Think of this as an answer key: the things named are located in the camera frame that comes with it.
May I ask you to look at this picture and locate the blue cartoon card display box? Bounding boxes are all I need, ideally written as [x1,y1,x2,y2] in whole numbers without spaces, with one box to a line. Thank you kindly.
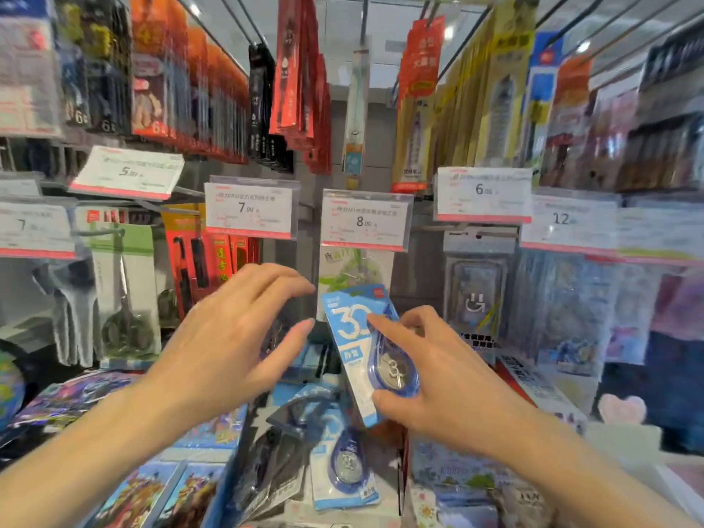
[82,458,232,528]

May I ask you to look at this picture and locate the person's right hand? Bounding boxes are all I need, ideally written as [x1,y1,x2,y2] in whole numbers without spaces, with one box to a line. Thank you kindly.
[365,304,546,463]

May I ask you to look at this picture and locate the white price tag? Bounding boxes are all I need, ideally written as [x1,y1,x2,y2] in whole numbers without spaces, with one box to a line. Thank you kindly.
[0,200,78,261]
[519,189,623,254]
[0,172,45,202]
[615,194,704,265]
[433,167,535,225]
[203,178,301,241]
[68,145,186,202]
[320,189,414,252]

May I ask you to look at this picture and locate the scissors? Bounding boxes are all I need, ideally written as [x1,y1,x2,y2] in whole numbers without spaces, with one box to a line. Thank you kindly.
[76,205,164,358]

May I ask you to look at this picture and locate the row of blue stationery packs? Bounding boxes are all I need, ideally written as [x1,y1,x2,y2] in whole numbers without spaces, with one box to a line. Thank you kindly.
[505,252,623,380]

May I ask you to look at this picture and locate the green correction tape package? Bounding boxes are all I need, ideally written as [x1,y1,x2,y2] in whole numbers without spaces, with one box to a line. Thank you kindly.
[316,248,396,320]

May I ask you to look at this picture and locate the white red label sticker packs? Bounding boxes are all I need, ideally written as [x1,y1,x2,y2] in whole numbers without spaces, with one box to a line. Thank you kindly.
[0,0,65,138]

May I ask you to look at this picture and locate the clear blister compass package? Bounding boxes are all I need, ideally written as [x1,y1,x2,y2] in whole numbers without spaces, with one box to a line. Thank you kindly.
[442,227,521,353]

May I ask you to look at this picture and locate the clear packs of grey scissors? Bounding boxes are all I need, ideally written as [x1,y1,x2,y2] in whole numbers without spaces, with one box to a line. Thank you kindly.
[30,257,103,369]

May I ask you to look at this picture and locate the person's left hand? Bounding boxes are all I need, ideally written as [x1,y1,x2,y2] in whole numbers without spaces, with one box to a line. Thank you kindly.
[144,262,318,430]

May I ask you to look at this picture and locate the pink purple stationery packs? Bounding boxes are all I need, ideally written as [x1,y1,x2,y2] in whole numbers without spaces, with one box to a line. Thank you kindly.
[604,263,704,452]

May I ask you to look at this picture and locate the black holographic card box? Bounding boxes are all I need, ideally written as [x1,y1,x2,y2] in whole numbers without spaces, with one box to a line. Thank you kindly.
[0,370,144,452]

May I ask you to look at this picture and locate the blue correction tape package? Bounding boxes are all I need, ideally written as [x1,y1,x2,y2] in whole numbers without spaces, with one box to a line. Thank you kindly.
[320,284,422,430]

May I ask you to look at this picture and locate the orange pen set packages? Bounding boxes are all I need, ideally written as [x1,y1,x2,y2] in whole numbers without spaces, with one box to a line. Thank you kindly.
[162,205,263,328]

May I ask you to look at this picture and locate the blue globe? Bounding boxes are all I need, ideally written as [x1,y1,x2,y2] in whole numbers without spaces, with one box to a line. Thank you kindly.
[0,348,29,430]

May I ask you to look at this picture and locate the pink heart figure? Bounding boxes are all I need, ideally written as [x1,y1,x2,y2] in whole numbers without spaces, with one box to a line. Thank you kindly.
[598,394,648,426]

